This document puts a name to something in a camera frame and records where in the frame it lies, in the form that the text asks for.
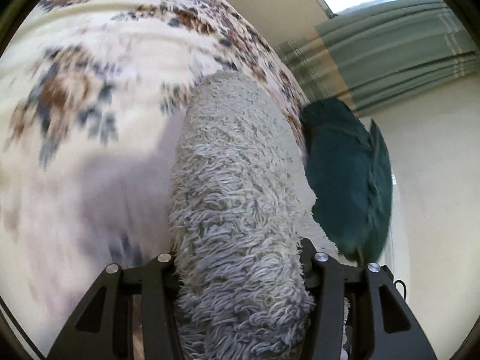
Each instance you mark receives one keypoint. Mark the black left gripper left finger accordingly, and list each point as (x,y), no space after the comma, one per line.
(102,327)

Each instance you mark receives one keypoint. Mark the floral cream bed blanket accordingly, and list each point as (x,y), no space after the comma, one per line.
(93,97)

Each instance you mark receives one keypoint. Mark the grey fluffy fleece pants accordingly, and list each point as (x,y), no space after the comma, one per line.
(240,206)

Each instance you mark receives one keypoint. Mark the dark green velvet cloth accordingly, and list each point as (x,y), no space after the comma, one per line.
(349,170)

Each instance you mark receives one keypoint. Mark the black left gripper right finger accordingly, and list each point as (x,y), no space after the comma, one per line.
(363,302)

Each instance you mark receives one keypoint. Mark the grey green striped curtain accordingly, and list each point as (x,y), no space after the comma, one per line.
(381,54)

